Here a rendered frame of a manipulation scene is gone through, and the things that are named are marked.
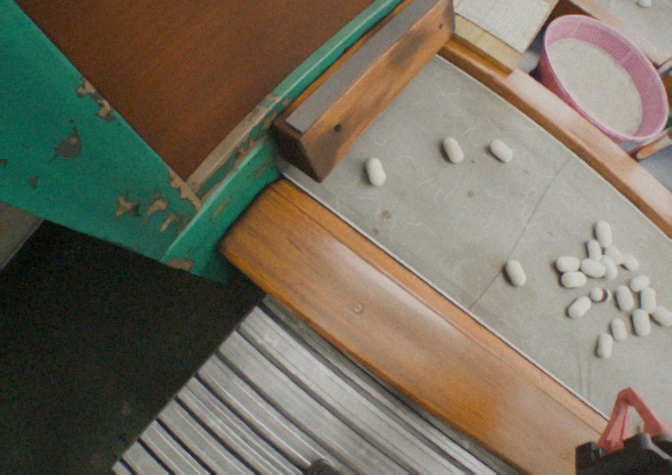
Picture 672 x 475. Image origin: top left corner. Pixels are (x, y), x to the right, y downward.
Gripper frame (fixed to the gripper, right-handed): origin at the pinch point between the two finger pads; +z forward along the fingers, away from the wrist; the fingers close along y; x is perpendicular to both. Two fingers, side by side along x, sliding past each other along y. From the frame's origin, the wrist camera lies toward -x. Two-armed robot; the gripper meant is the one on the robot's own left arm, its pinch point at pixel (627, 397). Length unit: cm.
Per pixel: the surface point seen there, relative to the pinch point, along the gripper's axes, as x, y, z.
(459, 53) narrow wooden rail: -12.6, 35.4, 29.1
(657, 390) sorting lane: 3.8, -17.2, 13.6
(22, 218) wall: 86, 130, 1
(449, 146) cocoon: -2.5, 28.8, 18.4
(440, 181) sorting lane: 1.4, 27.2, 16.3
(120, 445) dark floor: 126, 55, -16
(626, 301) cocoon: -1.7, -3.7, 17.4
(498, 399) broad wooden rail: 11.1, 7.2, 1.0
